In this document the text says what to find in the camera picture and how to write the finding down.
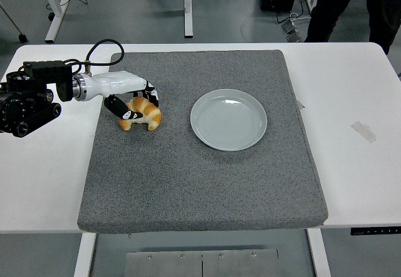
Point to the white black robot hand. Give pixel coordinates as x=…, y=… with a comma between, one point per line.
x=112, y=82

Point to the golden croissant bread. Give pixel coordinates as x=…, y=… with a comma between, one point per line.
x=150, y=114

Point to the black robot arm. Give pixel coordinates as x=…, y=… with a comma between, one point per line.
x=47, y=70

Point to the light grey round plate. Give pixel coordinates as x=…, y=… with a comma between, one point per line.
x=228, y=123

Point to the grey metal plate with screws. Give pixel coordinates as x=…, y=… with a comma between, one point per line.
x=163, y=264

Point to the grey rod with caster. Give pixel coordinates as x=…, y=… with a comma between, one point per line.
x=22, y=38

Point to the grey felt mat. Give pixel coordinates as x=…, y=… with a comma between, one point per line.
x=188, y=180

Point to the white table leg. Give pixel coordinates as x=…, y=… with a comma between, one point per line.
x=319, y=252
x=84, y=255

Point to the grey foot pedal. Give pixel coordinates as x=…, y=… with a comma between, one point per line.
x=291, y=32

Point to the small grey mat tag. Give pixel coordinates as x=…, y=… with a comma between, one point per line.
x=300, y=105

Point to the person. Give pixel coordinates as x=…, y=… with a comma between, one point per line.
x=329, y=1

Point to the clear tape strip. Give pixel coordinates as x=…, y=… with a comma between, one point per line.
x=363, y=132

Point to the black table control panel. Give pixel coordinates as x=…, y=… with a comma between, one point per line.
x=376, y=231

